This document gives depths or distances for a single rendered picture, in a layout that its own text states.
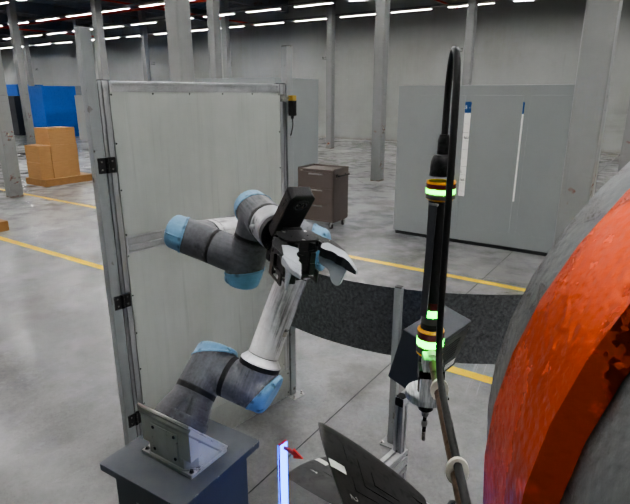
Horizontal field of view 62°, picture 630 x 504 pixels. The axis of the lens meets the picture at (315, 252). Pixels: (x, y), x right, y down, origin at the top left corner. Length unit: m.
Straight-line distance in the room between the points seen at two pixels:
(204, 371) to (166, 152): 1.36
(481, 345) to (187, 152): 1.81
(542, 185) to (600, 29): 2.39
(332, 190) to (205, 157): 5.09
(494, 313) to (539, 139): 4.25
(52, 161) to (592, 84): 10.86
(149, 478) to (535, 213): 6.10
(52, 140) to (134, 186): 10.60
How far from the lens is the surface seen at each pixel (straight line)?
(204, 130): 2.72
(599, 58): 5.10
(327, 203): 7.77
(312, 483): 1.13
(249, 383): 1.45
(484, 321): 2.91
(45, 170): 13.04
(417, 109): 7.38
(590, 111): 5.09
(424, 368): 0.85
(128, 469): 1.57
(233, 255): 1.05
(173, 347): 2.84
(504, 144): 7.01
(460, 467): 0.62
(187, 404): 1.48
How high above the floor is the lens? 1.94
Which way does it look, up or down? 17 degrees down
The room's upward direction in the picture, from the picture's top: straight up
